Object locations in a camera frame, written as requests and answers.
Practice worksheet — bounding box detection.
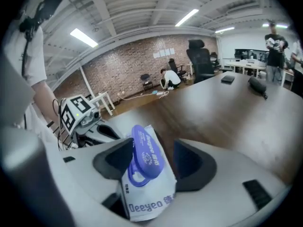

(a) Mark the black folding chair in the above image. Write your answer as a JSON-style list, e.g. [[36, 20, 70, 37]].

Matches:
[[140, 73, 155, 91]]

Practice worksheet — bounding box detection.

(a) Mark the black head-worn camera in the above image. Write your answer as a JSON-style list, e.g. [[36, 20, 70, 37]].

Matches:
[[18, 0, 65, 40]]

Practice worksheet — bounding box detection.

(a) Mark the dark wooden table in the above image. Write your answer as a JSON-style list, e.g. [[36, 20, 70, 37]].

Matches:
[[104, 71, 303, 186]]

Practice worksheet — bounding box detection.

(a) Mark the white frame table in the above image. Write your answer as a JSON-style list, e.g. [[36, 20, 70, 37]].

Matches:
[[90, 91, 116, 116]]

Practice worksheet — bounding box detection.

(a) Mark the dark glass window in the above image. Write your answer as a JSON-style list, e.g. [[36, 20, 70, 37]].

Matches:
[[234, 48, 269, 61]]

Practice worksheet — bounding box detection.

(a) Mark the long white cable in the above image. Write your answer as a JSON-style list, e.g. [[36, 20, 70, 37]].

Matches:
[[119, 90, 170, 102]]

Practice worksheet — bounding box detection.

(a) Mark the round white table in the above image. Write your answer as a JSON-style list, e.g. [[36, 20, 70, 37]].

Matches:
[[224, 62, 267, 78]]

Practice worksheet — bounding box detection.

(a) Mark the purple wet wipe lid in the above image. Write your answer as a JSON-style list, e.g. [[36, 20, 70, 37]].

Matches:
[[131, 124, 166, 182]]

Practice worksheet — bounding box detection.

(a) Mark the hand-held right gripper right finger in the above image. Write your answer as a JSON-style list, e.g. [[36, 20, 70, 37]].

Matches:
[[165, 138, 292, 227]]

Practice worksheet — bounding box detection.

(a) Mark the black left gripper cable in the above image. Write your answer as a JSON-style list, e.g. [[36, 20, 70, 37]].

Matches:
[[52, 98, 72, 151]]

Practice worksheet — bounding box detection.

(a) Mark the black wallet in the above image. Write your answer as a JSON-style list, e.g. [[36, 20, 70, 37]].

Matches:
[[220, 75, 236, 84]]

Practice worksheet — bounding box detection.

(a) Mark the ceiling light strip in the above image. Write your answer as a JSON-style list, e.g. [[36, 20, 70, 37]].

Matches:
[[70, 27, 98, 48], [262, 23, 288, 29], [214, 26, 236, 34], [175, 9, 200, 27]]

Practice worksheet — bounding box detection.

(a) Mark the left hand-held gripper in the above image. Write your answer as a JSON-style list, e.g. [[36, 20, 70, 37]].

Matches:
[[60, 94, 122, 148]]

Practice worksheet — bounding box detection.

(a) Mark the large black office chair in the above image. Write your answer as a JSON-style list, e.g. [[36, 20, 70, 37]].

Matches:
[[186, 39, 215, 84]]

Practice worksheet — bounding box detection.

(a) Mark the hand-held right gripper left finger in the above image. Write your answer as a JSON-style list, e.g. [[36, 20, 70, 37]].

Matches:
[[59, 138, 135, 222]]

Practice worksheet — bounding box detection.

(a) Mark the black glasses case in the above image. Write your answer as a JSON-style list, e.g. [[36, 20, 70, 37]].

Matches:
[[248, 76, 268, 100]]

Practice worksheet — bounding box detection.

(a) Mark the person's white shirt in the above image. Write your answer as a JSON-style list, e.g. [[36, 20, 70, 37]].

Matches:
[[1, 25, 59, 148]]

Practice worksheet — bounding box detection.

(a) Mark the white wet wipe pack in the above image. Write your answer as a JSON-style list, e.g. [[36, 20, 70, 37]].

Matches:
[[120, 124, 178, 222]]

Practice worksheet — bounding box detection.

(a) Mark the person's left forearm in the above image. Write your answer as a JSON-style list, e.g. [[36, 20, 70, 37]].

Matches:
[[30, 79, 61, 132]]

